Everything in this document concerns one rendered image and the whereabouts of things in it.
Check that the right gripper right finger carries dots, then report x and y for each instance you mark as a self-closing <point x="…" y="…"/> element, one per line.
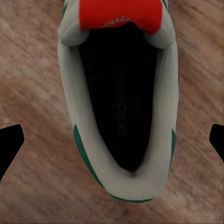
<point x="217" y="139"/>

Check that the gym shoe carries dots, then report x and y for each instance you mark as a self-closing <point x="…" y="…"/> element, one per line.
<point x="118" y="61"/>

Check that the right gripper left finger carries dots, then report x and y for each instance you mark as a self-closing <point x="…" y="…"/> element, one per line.
<point x="11" y="140"/>

